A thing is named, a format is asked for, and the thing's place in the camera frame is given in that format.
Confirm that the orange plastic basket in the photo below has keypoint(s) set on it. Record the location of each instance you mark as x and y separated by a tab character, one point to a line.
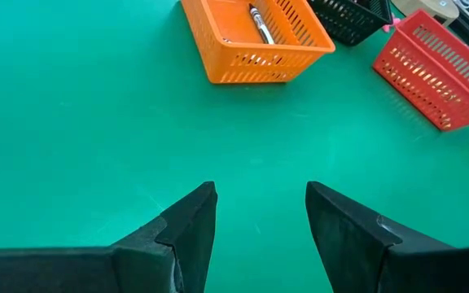
259	61

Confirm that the small pink object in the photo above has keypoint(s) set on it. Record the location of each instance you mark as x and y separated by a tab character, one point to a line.
389	26

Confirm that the red plastic basket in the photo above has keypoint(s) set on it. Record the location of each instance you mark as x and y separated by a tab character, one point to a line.
422	89

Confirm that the black plastic basket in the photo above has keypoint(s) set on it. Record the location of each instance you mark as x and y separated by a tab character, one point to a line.
348	24

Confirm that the round wooden lamp base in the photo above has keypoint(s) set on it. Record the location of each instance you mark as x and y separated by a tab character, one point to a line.
426	8

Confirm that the black crayon white wrapper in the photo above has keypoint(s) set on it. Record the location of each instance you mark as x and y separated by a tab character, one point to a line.
226	40
261	25

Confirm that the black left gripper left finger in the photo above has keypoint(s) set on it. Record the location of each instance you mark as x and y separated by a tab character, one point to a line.
185	236

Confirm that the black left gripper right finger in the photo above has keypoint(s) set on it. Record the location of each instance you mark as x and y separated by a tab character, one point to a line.
348	244

